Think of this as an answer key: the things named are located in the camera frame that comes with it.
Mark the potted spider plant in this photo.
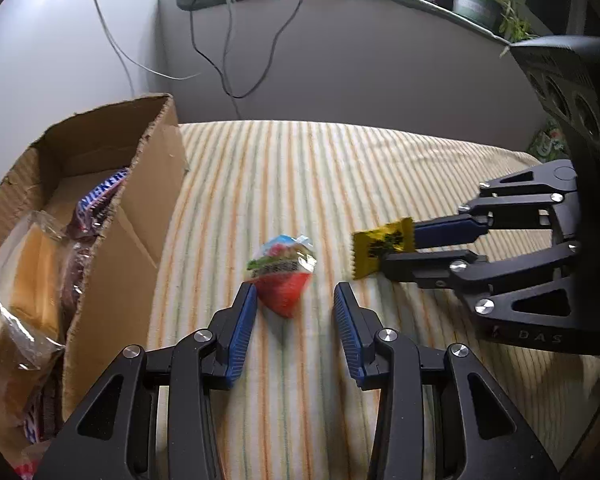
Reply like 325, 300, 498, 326
430, 0, 538, 56

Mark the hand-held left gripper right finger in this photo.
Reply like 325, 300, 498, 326
333, 282, 561, 480

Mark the cardboard box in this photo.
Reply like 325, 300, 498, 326
0, 92, 190, 480

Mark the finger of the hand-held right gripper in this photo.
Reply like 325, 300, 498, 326
412, 159, 581, 252
382, 242, 581, 318

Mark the dark hanging cable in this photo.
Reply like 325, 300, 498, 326
187, 0, 313, 118

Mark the green snack bag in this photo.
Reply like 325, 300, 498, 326
527, 117, 571, 163

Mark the white charger cable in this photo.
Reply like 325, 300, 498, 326
220, 0, 236, 96

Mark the dark brown cake packet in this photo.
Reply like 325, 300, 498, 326
62, 220, 113, 311

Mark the thin white cable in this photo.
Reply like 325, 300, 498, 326
84, 0, 203, 101

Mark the red egg-shaped snack packet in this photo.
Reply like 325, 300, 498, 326
246, 234, 317, 318

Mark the brown chocolate bar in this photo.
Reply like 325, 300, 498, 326
75, 166, 132, 226
22, 385, 63, 443

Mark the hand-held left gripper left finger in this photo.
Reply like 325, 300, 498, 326
32, 281, 259, 480

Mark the clear bread packet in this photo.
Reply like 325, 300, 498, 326
7, 210, 98, 346
0, 287, 68, 456

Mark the yellow snack packet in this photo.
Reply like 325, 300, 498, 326
351, 216, 417, 281

